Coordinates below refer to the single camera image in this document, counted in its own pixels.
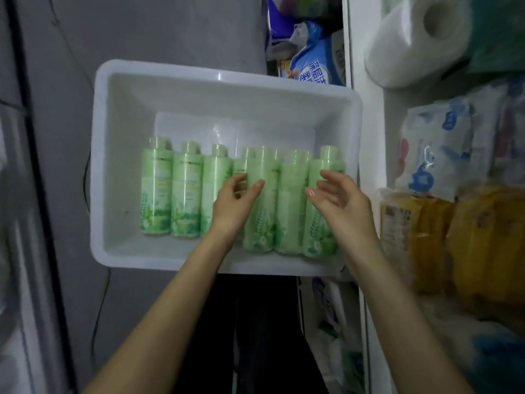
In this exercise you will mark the person's left forearm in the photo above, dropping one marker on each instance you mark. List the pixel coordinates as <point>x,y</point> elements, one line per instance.
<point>164,324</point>

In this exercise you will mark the green plastic package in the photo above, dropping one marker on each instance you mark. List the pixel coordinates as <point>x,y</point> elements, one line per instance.
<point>498,32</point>

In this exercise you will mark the person's left hand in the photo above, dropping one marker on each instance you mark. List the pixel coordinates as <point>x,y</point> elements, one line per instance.
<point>231,213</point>

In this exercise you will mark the blue plastic bag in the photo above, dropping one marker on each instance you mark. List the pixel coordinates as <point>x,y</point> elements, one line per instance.
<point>277,20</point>

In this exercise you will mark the person's right thumb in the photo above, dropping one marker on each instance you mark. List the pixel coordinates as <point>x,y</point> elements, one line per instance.
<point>318,201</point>

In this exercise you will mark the blue and white packet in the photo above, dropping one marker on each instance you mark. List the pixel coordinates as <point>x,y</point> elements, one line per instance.
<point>492,356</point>

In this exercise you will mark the white shelf frame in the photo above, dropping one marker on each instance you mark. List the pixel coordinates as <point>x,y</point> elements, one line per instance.
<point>369,131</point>

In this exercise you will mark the person's right hand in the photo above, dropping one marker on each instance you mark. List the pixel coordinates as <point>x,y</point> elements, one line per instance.
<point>348,217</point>

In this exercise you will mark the person's left thumb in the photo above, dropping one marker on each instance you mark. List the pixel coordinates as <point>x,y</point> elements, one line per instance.
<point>254,191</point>

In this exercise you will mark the white paper towel roll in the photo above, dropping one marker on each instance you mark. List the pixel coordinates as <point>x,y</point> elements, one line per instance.
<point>406,49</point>

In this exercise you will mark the white plastic bin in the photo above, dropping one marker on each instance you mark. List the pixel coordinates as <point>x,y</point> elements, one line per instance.
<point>164,98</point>

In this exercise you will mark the blue detergent packet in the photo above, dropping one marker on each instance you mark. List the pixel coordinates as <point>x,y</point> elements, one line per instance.
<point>316,57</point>

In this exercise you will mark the white blue-print tissue packet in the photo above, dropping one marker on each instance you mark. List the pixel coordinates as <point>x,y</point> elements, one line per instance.
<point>506,131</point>
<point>443,147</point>

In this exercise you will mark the person's right forearm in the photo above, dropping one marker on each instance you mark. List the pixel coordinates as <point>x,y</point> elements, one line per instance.
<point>402,324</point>

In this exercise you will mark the white and green packets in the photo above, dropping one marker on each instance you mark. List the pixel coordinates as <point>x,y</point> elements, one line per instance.
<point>332,332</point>

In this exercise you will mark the row of green bottles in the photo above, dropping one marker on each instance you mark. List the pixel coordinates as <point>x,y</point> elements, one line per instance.
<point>156,188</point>

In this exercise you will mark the yellow plastic packet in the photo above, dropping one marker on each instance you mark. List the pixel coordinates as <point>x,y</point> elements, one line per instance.
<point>414,242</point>
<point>488,250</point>

